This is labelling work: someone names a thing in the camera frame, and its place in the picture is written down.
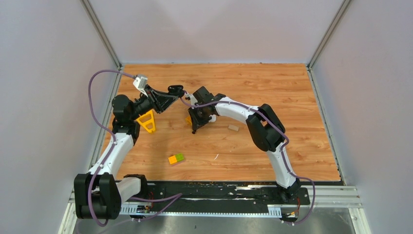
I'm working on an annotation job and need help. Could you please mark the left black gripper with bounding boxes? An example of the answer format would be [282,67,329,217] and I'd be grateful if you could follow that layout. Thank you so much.
[130,84,178,121]

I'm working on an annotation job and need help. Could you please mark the black oval case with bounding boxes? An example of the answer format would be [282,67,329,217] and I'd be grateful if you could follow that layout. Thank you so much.
[168,85,185,98]

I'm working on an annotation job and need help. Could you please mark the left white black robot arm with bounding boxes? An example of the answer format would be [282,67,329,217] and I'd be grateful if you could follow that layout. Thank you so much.
[74,85,185,221]

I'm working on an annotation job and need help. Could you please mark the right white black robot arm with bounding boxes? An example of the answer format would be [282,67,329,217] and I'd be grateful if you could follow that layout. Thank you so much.
[184,86,300,204]

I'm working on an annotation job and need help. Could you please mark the yellow toy brick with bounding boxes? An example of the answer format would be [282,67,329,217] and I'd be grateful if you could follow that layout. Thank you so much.
[186,116,192,126]

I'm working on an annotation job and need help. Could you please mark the orange green toy brick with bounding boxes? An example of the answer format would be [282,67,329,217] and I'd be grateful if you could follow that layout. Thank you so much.
[168,153,185,165]

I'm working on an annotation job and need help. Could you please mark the small wooden block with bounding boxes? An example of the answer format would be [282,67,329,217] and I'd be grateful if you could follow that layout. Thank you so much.
[228,124,240,132]

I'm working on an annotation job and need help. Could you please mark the orange triangular plastic piece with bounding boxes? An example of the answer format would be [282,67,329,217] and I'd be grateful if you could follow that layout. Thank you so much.
[136,110,156,134]

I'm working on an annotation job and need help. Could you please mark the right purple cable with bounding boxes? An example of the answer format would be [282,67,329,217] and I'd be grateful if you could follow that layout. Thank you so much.
[179,96,316,226]

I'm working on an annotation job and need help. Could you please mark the purple cable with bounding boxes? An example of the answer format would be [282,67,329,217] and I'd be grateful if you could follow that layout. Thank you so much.
[88,69,183,227]
[179,96,316,226]

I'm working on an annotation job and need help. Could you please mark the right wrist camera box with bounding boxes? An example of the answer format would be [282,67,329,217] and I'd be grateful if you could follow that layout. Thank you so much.
[187,94,198,105]

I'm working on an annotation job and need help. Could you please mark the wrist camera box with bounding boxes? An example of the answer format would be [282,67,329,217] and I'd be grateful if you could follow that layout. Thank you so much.
[132,75,148,97]
[187,94,198,105]

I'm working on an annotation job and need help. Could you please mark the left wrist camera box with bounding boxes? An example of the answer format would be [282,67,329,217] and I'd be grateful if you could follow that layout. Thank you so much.
[132,75,148,97]

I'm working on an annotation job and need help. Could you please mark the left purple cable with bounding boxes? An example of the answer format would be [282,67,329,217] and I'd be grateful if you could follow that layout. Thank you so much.
[88,69,183,227]

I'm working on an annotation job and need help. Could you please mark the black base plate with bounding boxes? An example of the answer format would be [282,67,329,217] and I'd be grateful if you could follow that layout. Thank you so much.
[130,181,311,214]

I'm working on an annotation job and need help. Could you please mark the white slotted cable duct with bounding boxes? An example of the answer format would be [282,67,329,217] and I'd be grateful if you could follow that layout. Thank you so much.
[120,205,282,217]

